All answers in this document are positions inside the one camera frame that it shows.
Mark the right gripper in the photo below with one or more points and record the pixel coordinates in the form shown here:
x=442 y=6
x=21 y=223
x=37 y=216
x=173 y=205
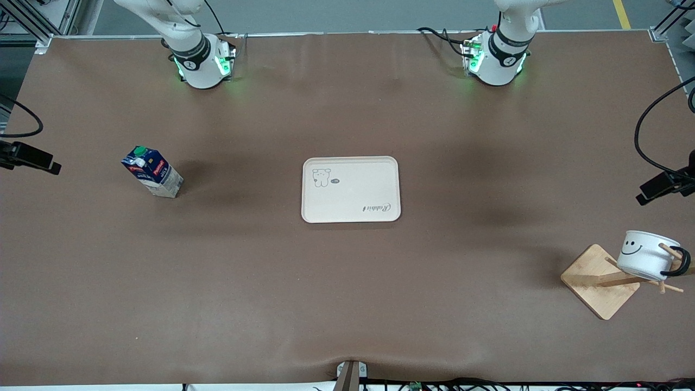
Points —
x=15 y=153

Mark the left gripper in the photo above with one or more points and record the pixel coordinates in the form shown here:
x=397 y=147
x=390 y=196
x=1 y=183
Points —
x=675 y=182

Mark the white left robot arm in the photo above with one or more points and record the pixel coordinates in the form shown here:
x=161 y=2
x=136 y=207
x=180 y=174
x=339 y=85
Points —
x=497 y=68

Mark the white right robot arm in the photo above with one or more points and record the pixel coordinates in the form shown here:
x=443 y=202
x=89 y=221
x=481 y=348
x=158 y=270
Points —
x=201 y=70

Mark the blue milk carton green cap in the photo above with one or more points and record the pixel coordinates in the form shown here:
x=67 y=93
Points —
x=155 y=174

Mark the cream tray with bear print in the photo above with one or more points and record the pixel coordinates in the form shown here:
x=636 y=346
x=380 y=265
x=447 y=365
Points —
x=353 y=190

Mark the wooden mug stand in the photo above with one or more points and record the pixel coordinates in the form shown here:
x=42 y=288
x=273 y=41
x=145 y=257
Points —
x=597 y=288

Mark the brown table cover sheet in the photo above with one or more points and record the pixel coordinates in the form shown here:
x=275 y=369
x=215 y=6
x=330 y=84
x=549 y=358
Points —
x=347 y=298

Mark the aluminium frame with black struts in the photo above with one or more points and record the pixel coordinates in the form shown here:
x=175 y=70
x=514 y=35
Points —
x=68 y=16

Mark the aluminium frame corner post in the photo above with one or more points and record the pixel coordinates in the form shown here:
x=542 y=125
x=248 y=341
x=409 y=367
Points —
x=658 y=33

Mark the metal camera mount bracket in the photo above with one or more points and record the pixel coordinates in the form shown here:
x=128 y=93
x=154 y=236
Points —
x=350 y=377

